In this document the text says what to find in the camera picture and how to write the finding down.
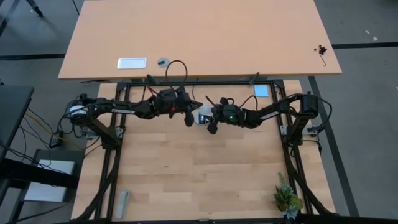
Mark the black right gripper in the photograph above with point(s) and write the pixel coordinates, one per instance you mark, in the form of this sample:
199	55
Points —
231	116

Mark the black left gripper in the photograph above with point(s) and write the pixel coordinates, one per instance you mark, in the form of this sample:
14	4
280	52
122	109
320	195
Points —
164	107

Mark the chrome lamp socket base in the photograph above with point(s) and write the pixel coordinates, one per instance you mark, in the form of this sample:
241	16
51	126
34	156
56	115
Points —
202	119

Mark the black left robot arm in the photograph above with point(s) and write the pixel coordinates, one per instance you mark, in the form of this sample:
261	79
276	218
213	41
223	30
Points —
102	107

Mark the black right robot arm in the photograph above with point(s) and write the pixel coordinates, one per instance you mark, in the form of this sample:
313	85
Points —
270	113

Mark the red tape strip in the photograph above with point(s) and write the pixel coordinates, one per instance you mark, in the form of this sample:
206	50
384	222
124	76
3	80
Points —
172	109

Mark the light blue square card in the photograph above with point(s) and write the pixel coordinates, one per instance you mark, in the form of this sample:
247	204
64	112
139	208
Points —
261	91

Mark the beech wooden desk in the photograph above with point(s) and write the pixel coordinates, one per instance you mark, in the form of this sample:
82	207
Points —
202	37

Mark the silver rectangular plate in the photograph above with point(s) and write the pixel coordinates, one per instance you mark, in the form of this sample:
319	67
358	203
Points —
132	63

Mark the artificial succulent plant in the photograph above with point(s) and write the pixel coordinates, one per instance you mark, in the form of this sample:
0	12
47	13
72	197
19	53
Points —
286	197

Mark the grey oblong device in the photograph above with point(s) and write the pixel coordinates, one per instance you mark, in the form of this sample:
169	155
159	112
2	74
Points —
122	203

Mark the small black clump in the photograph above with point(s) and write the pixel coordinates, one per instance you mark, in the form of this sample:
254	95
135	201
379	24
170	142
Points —
322	49

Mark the black power adapter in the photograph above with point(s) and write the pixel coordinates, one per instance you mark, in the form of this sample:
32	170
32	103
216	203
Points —
56	141

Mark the white cabinet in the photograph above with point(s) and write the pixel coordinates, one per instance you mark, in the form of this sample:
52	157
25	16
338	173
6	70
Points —
49	193

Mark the black side desk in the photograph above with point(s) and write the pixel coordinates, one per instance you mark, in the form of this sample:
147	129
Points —
12	109

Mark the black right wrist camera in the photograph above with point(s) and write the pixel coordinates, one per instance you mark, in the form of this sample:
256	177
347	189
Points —
224	101

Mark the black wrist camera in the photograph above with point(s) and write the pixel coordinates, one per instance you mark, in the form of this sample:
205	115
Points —
224	101
171	93

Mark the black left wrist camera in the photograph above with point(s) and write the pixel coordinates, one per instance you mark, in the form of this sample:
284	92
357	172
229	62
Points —
171	93

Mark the black aluminium rig frame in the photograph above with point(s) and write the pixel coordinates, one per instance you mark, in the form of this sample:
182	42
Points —
217	83

